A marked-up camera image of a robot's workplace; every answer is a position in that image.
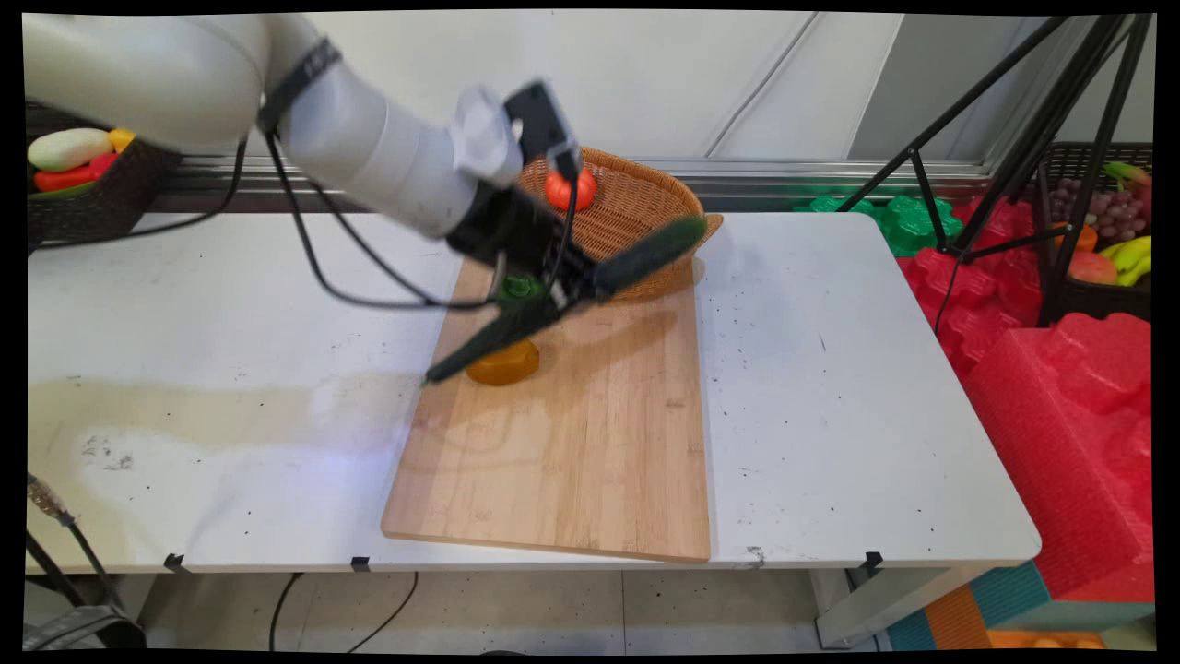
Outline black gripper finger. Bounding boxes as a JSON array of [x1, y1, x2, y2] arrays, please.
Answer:
[[542, 279, 593, 316], [577, 251, 617, 294]]

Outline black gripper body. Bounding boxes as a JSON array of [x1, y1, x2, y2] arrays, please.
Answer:
[[446, 179, 602, 298]]

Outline dark green toy cucumber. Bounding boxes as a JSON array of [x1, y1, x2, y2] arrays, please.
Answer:
[[423, 214, 710, 386]]

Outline green toy bell pepper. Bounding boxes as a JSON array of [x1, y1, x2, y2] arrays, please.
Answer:
[[497, 273, 548, 311]]

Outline red toy tomato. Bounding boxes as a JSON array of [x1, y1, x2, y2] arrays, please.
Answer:
[[544, 167, 599, 213]]

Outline brown toy potato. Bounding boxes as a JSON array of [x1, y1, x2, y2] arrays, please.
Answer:
[[465, 337, 542, 387]]

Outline woven wicker basket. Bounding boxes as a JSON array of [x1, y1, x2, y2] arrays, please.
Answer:
[[516, 145, 726, 304]]

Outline wooden cutting board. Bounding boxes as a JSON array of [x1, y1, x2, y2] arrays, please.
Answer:
[[380, 242, 714, 564]]

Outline green foam mats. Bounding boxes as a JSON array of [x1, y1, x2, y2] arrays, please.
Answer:
[[793, 189, 965, 258]]

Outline dark plastic basket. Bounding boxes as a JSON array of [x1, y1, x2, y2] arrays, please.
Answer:
[[26, 100, 183, 250]]

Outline white table leg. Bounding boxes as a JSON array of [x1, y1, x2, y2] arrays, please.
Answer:
[[809, 563, 998, 650]]

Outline red toy pepper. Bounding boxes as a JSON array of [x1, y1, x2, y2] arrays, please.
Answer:
[[32, 152, 120, 194]]

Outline black tripod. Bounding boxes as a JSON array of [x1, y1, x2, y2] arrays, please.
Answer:
[[834, 13, 1154, 329]]

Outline white toy eggplant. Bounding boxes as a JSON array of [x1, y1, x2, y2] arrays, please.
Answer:
[[27, 127, 114, 173]]

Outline red foam mats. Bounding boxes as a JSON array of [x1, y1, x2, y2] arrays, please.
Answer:
[[896, 194, 1155, 604]]

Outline pink toy peach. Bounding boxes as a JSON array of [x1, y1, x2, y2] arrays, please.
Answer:
[[1068, 250, 1119, 286]]

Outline dark basket with fruit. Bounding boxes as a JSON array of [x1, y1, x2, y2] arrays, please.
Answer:
[[1036, 141, 1154, 326]]

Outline teal orange floor mat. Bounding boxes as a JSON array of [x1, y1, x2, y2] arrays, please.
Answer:
[[885, 560, 1155, 652]]

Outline purple toy grapes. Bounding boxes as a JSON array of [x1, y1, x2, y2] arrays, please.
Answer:
[[1051, 175, 1151, 244]]

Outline yellow toy bananas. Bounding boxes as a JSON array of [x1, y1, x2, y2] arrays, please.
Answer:
[[1096, 235, 1153, 288]]

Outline grey equipment on floor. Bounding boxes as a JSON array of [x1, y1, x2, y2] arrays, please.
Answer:
[[23, 604, 149, 652]]

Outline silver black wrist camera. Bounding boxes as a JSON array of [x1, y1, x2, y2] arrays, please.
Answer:
[[501, 79, 584, 183]]

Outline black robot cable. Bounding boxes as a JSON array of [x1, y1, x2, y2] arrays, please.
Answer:
[[28, 37, 584, 313]]

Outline aluminium wall rail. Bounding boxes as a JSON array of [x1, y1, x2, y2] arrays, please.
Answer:
[[175, 154, 998, 214]]

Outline black floor cable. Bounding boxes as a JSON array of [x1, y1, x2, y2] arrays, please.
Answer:
[[268, 572, 306, 652], [345, 572, 419, 654]]

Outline black stand with braided cable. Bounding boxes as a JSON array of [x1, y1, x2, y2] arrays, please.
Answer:
[[26, 473, 125, 611]]

